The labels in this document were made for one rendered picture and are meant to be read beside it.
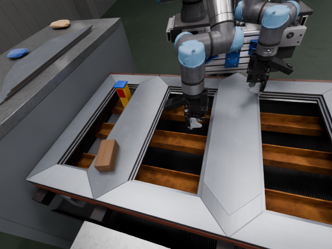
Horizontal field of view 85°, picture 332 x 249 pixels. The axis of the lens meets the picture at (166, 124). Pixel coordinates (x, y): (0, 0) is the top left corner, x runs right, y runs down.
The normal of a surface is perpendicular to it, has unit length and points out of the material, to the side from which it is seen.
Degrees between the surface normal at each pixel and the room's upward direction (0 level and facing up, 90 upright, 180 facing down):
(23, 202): 90
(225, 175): 0
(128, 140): 0
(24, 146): 90
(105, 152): 0
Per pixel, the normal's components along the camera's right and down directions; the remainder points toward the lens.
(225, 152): -0.15, -0.66
